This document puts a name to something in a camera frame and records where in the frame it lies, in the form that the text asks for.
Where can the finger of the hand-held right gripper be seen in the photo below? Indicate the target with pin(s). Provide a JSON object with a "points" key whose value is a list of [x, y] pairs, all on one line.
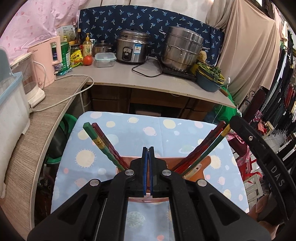
{"points": [[245, 133]]}

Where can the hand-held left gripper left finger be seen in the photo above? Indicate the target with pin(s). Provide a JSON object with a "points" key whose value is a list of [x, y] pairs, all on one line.
{"points": [[144, 173]]}

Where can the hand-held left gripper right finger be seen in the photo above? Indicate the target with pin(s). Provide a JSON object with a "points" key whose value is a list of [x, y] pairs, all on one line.
{"points": [[151, 173]]}

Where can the green chopstick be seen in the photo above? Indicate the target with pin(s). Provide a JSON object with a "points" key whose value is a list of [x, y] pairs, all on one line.
{"points": [[97, 139], [217, 140]]}

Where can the pink perforated utensil holder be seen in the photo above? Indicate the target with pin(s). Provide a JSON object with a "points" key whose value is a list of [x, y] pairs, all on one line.
{"points": [[201, 172]]}

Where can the person's right hand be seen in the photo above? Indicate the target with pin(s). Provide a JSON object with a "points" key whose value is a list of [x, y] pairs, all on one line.
{"points": [[259, 207]]}

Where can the pink floral bundle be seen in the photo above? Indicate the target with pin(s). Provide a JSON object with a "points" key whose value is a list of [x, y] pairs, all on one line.
{"points": [[240, 153]]}

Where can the white plastic stool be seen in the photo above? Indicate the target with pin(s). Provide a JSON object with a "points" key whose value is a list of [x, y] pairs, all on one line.
{"points": [[253, 185]]}

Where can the green plastic bag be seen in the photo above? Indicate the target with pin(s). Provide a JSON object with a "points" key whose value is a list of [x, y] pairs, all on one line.
{"points": [[224, 111]]}

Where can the dark chair back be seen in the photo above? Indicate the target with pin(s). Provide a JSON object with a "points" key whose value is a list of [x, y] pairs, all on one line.
{"points": [[254, 102]]}

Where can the blue planet print tablecloth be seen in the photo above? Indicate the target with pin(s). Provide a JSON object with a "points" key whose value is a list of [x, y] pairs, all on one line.
{"points": [[129, 129]]}

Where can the blue basin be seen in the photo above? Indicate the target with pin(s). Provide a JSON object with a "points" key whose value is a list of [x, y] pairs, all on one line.
{"points": [[208, 84]]}

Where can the row of hanging clothes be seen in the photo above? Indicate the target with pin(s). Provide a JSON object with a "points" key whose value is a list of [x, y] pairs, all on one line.
{"points": [[284, 81]]}

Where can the green leafy vegetables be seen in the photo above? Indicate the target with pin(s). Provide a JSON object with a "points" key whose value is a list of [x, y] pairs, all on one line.
{"points": [[211, 70]]}

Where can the wooden cabinet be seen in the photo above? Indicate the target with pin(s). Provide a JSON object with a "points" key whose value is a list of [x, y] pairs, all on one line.
{"points": [[148, 97]]}

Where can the beige curtain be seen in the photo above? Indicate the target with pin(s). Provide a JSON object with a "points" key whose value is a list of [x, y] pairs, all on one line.
{"points": [[249, 53]]}

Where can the black induction cooker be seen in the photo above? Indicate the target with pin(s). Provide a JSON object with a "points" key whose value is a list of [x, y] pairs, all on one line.
{"points": [[175, 73]]}

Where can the grey countertop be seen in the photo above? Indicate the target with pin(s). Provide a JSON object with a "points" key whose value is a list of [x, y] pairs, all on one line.
{"points": [[138, 81]]}

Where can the green plastic basin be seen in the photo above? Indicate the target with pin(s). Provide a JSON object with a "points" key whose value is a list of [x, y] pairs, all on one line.
{"points": [[67, 122]]}

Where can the large steel steamer pot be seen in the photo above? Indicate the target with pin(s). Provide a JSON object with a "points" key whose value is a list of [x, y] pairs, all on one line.
{"points": [[182, 48]]}

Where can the wood grain counter board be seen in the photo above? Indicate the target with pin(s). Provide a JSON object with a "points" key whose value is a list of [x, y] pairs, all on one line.
{"points": [[34, 139]]}

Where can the clear food container green lid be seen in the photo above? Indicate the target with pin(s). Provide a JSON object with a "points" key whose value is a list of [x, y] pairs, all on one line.
{"points": [[105, 60]]}

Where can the red tomato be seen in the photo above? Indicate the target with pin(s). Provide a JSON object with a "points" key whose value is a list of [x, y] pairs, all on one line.
{"points": [[87, 60]]}

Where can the steel rice cooker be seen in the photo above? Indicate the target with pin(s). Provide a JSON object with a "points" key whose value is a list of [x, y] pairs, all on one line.
{"points": [[131, 46]]}

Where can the small steel pot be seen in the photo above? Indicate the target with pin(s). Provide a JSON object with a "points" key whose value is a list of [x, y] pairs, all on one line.
{"points": [[103, 48]]}

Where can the yellow snack packet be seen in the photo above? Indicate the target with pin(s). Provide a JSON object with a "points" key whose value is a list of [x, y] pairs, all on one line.
{"points": [[76, 58]]}

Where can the green canister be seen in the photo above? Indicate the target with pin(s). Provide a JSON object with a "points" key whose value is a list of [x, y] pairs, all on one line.
{"points": [[64, 60]]}

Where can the yellow dish soap bottle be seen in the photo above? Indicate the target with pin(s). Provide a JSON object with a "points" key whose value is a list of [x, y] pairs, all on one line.
{"points": [[87, 46]]}

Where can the glass jar yellow lid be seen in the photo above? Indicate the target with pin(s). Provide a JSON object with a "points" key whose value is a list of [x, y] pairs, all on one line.
{"points": [[75, 48]]}

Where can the white dish box blue lid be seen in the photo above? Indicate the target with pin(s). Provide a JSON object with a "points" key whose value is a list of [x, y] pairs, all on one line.
{"points": [[10, 120]]}

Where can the pink electric kettle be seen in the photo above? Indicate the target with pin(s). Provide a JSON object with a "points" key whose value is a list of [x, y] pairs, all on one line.
{"points": [[46, 60]]}

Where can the dark sauce bottle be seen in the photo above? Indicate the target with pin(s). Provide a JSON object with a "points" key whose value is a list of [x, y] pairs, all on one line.
{"points": [[78, 38]]}

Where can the navy floral cloth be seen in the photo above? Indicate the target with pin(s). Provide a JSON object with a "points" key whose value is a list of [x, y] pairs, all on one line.
{"points": [[106, 20]]}

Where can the white green carton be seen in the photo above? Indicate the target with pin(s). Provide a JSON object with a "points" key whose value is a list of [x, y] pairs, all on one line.
{"points": [[66, 32]]}

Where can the pink floral cloth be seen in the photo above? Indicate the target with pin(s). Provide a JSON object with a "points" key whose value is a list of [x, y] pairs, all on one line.
{"points": [[34, 20]]}

